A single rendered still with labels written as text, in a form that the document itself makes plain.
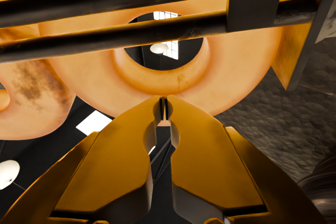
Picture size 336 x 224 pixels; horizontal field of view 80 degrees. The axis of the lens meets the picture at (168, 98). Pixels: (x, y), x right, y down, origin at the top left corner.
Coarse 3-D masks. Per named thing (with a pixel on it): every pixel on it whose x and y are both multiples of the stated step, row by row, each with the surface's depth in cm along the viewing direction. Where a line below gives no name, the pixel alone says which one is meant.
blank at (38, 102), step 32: (0, 0) 13; (0, 32) 12; (32, 32) 14; (0, 64) 14; (32, 64) 14; (0, 96) 19; (32, 96) 16; (64, 96) 16; (0, 128) 19; (32, 128) 19
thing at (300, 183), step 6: (330, 156) 47; (324, 162) 48; (330, 162) 45; (318, 168) 49; (324, 168) 46; (330, 168) 44; (312, 174) 42; (318, 174) 41; (324, 174) 40; (330, 174) 39; (300, 180) 45; (306, 180) 44; (312, 180) 43; (300, 186) 46
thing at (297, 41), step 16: (320, 0) 9; (320, 16) 10; (288, 32) 12; (304, 32) 10; (288, 48) 12; (304, 48) 11; (272, 64) 15; (288, 64) 12; (304, 64) 12; (288, 80) 13
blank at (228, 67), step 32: (192, 0) 11; (224, 0) 11; (64, 32) 12; (256, 32) 12; (64, 64) 14; (96, 64) 14; (128, 64) 16; (192, 64) 17; (224, 64) 14; (256, 64) 14; (96, 96) 16; (128, 96) 16; (192, 96) 16; (224, 96) 16
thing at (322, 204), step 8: (312, 184) 42; (320, 184) 40; (328, 184) 38; (304, 192) 43; (312, 192) 41; (320, 192) 39; (328, 192) 37; (312, 200) 38; (320, 200) 36; (328, 200) 35; (320, 208) 37; (328, 208) 35; (328, 216) 37
